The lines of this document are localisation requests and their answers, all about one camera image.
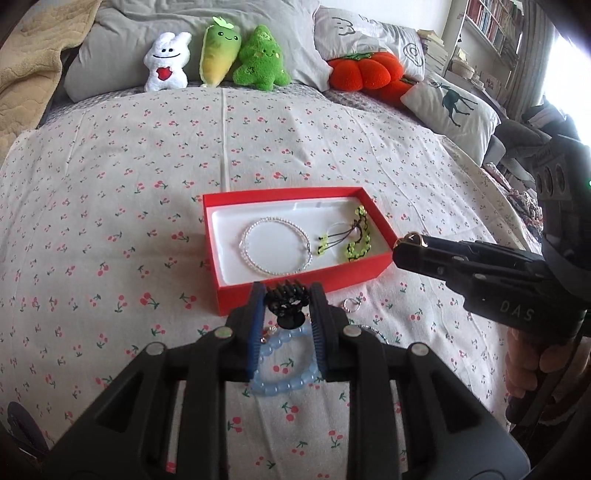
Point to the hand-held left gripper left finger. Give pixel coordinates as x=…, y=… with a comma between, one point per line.
x=256, y=323

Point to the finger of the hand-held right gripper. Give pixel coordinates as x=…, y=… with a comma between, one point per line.
x=429, y=261

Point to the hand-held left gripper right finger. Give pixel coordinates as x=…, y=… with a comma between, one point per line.
x=318, y=333

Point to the black hair claw clip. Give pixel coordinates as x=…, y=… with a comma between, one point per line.
x=287, y=304

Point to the red jewelry box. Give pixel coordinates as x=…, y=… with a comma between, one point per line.
x=295, y=277

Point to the person's right hand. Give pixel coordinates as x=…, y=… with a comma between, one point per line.
x=538, y=369

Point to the grey cloth pile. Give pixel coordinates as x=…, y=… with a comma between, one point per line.
x=519, y=147

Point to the white pillow with deer print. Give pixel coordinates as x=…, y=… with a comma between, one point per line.
x=455, y=108

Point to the grey curtain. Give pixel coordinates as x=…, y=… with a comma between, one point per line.
x=535, y=60

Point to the cherry print bedsheet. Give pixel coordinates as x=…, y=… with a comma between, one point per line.
x=115, y=207

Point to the orange pumpkin plush cushion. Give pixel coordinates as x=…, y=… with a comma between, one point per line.
x=364, y=71

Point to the white bookshelf with books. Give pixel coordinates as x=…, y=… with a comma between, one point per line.
x=491, y=23

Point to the stack of books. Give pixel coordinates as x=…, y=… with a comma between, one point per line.
x=431, y=46

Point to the grey pillow with doodle print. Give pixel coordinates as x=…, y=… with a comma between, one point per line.
x=369, y=34

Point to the green tree plush toy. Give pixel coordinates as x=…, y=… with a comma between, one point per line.
x=261, y=60

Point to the yellow green radish plush toy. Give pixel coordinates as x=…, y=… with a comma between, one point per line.
x=219, y=53

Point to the white bunny plush toy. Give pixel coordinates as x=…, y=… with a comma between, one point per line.
x=166, y=62

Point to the plain grey pillow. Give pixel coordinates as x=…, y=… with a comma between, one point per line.
x=194, y=27

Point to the beige quilted blanket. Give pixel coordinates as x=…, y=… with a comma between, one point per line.
x=27, y=74

